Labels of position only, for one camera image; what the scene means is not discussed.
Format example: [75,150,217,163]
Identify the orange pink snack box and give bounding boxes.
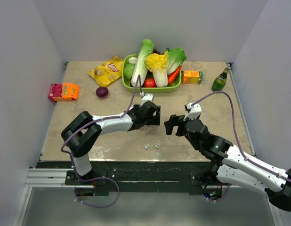
[48,83,80,102]

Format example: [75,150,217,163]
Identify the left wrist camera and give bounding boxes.
[140,92,154,105]

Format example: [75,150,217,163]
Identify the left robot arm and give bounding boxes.
[61,100,161,185]

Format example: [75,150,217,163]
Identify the orange carrot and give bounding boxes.
[168,65,182,85]

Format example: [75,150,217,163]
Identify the green napa cabbage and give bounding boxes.
[131,39,154,87]

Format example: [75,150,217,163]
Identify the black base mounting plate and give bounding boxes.
[37,161,226,199]

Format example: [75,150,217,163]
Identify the green plastic basket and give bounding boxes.
[122,54,182,93]

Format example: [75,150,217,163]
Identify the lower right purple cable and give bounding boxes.
[205,183,232,203]

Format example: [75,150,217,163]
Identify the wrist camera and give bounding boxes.
[184,102,202,121]
[140,92,154,105]

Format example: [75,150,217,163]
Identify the green Perrier glass bottle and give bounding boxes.
[211,67,230,92]

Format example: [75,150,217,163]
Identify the white garlic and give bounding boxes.
[128,57,137,65]

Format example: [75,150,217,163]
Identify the orange juice carton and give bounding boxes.
[182,70,203,85]

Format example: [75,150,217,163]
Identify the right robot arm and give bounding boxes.
[164,115,291,212]

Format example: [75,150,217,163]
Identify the green leafy cabbage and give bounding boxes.
[166,48,186,75]

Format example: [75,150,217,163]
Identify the yellow napa cabbage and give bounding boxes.
[145,51,168,88]

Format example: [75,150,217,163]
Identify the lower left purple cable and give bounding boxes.
[70,164,121,209]

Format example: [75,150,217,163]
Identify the dark red grapes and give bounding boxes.
[153,49,161,55]

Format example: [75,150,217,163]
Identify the purple red onion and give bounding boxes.
[96,87,109,98]

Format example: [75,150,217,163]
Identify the yellow Lays chips bag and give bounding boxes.
[88,55,123,87]

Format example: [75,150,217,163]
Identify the red apple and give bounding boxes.
[143,78,156,88]

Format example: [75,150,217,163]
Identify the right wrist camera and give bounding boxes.
[184,102,202,121]

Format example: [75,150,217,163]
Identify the round green cabbage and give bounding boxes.
[123,63,135,80]

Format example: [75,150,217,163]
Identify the purple cable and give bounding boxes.
[70,164,121,209]
[190,90,291,186]
[60,74,144,165]
[205,183,232,203]

